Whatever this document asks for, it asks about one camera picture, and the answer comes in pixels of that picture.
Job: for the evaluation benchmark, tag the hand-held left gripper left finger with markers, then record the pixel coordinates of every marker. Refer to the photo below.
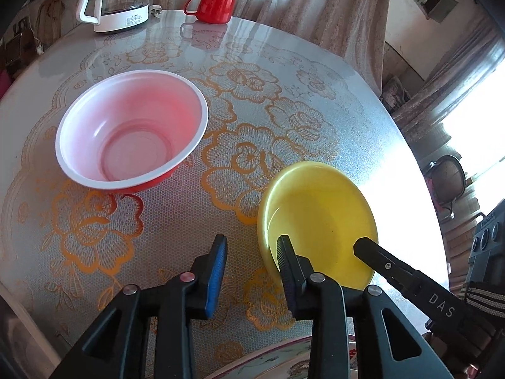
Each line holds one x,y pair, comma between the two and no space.
217,276

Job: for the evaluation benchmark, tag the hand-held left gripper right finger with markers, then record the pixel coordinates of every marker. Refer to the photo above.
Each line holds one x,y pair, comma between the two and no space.
285,272

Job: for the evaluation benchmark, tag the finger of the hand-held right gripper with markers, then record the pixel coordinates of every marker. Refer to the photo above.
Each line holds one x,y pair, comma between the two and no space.
386,262

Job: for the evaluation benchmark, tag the yellow plastic bowl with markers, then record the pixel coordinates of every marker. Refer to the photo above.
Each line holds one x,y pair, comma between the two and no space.
323,213

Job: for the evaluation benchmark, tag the white floral plate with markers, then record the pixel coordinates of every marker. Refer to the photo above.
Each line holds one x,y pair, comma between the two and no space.
276,368

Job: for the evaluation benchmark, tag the pink-rimmed floral plate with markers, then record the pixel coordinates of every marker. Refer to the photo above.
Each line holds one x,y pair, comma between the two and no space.
241,363

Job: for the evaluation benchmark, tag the brown round-back chair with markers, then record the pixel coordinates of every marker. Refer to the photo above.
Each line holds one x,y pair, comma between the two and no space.
446,175

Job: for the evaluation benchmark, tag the floral lace tablecloth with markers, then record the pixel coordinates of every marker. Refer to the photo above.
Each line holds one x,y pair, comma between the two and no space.
256,106

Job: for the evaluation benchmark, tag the leaning printed picture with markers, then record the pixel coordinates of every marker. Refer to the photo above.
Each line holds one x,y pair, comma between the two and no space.
394,91

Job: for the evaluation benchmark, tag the red plastic bowl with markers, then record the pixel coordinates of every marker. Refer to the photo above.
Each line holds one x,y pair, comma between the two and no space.
130,126

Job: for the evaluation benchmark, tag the beige patterned curtain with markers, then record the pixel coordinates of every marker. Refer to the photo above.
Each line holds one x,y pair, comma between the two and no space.
315,8
453,71

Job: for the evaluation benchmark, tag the red mug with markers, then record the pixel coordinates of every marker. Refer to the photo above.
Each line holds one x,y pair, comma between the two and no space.
215,8

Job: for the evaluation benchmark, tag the white power plug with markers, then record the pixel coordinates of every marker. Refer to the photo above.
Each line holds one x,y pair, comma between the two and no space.
156,10

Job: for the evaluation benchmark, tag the white electric glass kettle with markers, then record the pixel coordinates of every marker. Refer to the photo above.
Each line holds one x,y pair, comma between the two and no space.
118,19

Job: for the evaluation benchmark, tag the wooden folding chair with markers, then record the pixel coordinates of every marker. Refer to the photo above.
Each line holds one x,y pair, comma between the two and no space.
51,14

